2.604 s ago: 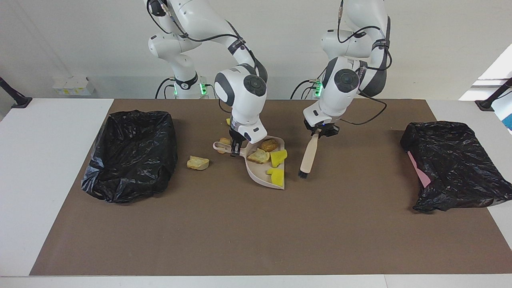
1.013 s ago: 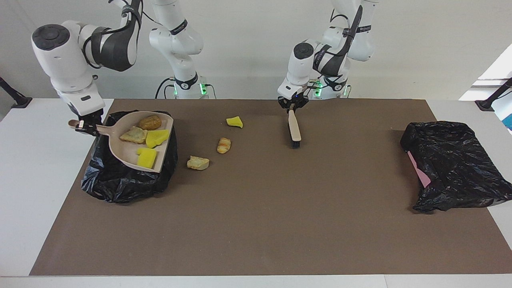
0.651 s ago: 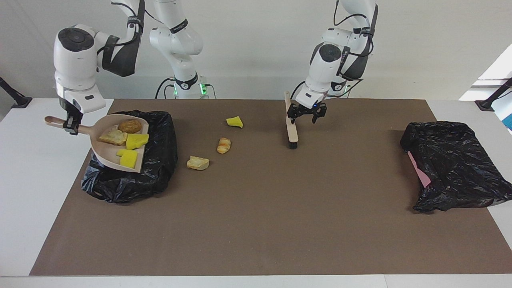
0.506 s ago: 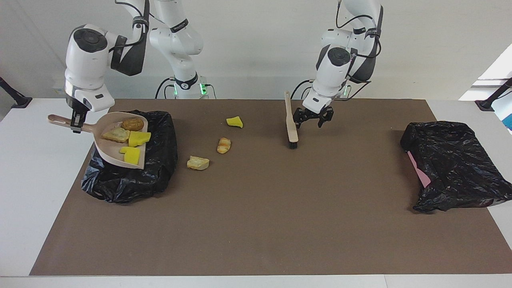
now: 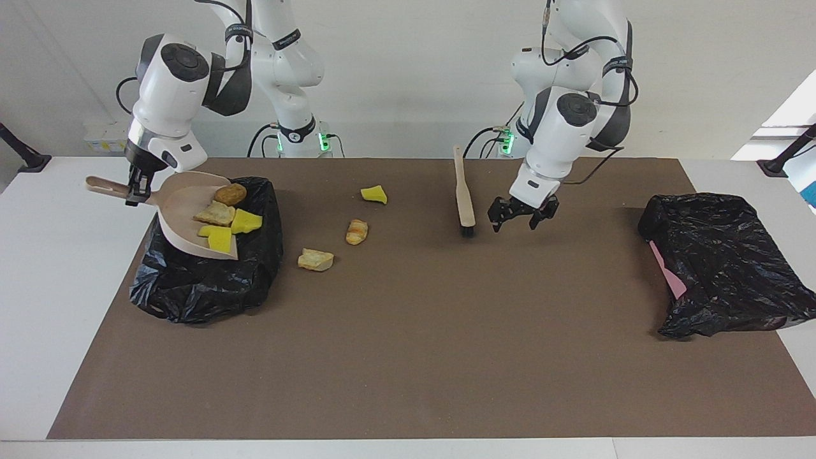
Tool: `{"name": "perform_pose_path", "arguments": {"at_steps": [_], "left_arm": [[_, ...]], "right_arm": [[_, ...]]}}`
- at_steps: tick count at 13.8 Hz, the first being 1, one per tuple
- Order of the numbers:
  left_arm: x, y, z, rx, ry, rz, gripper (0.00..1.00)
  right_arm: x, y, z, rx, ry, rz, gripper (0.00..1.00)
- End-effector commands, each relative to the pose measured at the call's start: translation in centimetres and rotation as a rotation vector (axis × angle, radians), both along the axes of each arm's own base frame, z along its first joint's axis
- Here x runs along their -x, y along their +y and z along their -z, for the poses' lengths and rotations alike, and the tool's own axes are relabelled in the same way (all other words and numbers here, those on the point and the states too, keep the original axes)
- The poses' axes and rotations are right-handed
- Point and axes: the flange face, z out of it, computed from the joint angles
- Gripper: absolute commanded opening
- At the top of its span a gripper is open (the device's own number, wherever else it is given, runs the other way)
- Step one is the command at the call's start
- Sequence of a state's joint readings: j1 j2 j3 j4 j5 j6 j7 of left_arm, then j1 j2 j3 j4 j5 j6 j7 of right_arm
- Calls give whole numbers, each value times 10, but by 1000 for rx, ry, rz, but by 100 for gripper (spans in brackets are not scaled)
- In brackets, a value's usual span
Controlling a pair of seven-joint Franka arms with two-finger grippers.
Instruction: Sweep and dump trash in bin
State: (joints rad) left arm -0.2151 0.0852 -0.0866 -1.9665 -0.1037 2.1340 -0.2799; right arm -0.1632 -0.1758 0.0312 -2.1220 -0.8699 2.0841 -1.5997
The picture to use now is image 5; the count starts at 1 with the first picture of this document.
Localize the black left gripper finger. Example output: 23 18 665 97
529 196 560 230
490 196 520 231

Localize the beige plastic dustpan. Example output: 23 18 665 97
85 170 240 261

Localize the beige brush with black bristles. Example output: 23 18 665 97
453 145 476 238

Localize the pale beige sponge chunk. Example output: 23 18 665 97
193 201 237 228
298 248 335 272

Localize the brown fried nugget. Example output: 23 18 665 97
213 183 247 206

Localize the yellow sponge chunk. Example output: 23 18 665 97
231 208 263 235
197 224 233 254

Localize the black trash bag bin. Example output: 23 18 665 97
129 175 284 324

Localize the pink plastic bin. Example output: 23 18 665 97
648 241 689 300

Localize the black bag over pink bin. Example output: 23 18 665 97
637 193 816 339

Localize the brown table mat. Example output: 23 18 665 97
47 157 816 441

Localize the white wall socket box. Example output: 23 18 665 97
84 121 154 154

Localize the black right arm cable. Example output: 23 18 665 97
116 0 256 117

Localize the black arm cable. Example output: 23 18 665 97
541 0 639 186
116 0 256 117

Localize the black base power cable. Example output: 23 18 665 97
247 123 281 158
463 96 525 159

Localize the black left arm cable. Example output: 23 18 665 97
541 0 639 186

